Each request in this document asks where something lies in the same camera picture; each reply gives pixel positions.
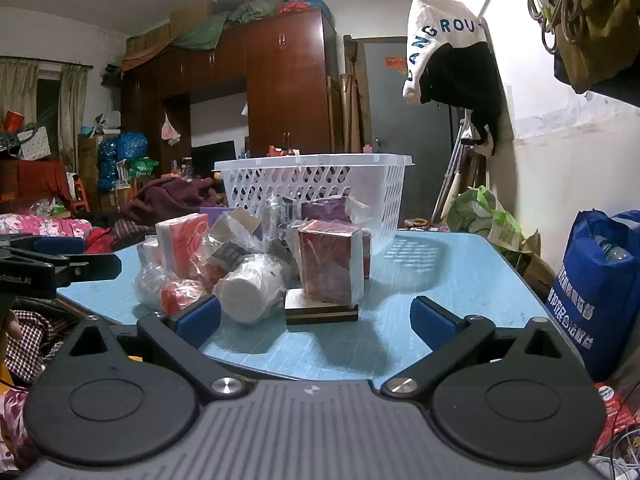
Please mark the beige curtain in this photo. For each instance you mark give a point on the beige curtain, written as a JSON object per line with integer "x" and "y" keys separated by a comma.
{"x": 72, "y": 105}

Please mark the white hanging garment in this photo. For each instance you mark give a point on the white hanging garment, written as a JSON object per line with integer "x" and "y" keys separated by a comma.
{"x": 440, "y": 25}

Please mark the white patterned gift bag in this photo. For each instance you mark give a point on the white patterned gift bag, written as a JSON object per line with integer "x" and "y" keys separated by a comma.
{"x": 35, "y": 145}

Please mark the black television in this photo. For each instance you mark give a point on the black television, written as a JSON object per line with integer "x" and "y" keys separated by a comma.
{"x": 212, "y": 157}

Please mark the red item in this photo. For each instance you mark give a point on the red item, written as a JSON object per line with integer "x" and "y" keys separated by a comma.
{"x": 180, "y": 296}

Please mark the olive hanging bag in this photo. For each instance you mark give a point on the olive hanging bag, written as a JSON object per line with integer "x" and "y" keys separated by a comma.
{"x": 600, "y": 35}

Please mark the brown wooden wardrobe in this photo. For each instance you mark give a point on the brown wooden wardrobe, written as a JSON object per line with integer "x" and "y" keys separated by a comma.
{"x": 280, "y": 85}

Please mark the white mug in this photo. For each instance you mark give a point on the white mug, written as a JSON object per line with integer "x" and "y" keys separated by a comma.
{"x": 252, "y": 287}

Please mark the red packaging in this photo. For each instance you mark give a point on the red packaging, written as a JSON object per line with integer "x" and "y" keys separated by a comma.
{"x": 617, "y": 405}

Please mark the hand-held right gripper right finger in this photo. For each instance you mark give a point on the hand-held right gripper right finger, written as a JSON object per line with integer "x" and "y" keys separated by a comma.
{"x": 431, "y": 322}

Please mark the red plastic stool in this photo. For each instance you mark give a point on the red plastic stool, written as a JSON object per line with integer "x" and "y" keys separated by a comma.
{"x": 80, "y": 195}

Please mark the blue plastic bags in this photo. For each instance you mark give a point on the blue plastic bags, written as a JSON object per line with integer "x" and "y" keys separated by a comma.
{"x": 122, "y": 152}

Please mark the green and white plastic bag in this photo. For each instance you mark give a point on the green and white plastic bag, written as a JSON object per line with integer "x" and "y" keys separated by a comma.
{"x": 480, "y": 215}

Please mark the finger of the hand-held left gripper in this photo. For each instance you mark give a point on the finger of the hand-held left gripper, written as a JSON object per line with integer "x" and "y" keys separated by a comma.
{"x": 60, "y": 246}
{"x": 92, "y": 266}

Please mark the dark item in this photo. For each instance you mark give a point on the dark item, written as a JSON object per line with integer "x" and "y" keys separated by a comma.
{"x": 227, "y": 254}

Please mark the blue shopping bag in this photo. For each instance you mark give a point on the blue shopping bag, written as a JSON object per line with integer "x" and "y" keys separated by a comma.
{"x": 600, "y": 290}

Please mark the white cup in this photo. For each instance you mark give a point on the white cup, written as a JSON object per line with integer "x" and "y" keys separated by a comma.
{"x": 150, "y": 284}

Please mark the red cloth covered furniture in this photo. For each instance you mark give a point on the red cloth covered furniture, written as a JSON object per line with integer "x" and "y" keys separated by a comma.
{"x": 35, "y": 177}

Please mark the red door sign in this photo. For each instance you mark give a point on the red door sign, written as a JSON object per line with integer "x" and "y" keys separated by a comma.
{"x": 397, "y": 66}

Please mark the red patterned white box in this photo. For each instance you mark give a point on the red patterned white box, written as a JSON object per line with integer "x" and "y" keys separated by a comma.
{"x": 181, "y": 242}

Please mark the person's left hand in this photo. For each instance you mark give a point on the person's left hand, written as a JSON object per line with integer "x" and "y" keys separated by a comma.
{"x": 11, "y": 326}

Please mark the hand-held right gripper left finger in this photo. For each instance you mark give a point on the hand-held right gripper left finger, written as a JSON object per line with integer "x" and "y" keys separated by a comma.
{"x": 200, "y": 317}

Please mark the white plastic basket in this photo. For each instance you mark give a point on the white plastic basket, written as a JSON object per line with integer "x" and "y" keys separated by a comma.
{"x": 320, "y": 180}

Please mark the metal crutches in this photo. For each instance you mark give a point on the metal crutches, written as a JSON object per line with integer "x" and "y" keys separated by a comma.
{"x": 452, "y": 165}

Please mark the brown paper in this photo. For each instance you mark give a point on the brown paper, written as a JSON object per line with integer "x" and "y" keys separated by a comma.
{"x": 537, "y": 260}

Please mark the grey door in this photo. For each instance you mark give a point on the grey door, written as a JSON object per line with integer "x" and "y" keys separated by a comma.
{"x": 390, "y": 110}

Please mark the maroon blanket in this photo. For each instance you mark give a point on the maroon blanket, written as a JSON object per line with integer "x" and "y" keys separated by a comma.
{"x": 170, "y": 195}

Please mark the green tarp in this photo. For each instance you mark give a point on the green tarp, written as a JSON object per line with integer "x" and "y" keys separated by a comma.
{"x": 220, "y": 22}

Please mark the pink floral bedding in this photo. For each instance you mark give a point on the pink floral bedding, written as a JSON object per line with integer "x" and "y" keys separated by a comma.
{"x": 45, "y": 227}

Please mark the checkered cloth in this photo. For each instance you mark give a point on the checkered cloth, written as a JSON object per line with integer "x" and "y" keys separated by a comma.
{"x": 35, "y": 340}

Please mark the black wooden box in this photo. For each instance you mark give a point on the black wooden box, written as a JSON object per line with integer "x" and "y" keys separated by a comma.
{"x": 320, "y": 311}

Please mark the pink hanging plastic bag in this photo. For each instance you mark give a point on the pink hanging plastic bag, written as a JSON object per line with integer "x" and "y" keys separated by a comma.
{"x": 170, "y": 130}

